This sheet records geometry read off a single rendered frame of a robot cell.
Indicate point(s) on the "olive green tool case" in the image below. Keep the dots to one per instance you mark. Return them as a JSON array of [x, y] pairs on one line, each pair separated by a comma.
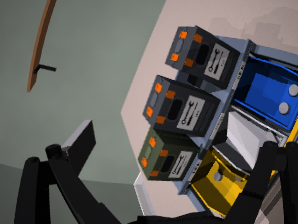
[[166, 156]]

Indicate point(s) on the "yellow open bin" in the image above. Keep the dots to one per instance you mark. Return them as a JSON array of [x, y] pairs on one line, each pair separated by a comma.
[[218, 195]]

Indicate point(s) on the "yellow bar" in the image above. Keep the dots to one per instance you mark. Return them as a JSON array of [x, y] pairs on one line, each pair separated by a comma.
[[292, 137]]

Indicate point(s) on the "grey rectangular block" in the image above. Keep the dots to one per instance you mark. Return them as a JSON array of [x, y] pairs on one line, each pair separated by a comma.
[[272, 137]]

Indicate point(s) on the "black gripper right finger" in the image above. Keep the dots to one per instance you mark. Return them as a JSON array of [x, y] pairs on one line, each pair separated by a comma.
[[249, 141]]

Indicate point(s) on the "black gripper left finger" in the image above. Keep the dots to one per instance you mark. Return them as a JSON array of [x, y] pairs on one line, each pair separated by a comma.
[[33, 206]]

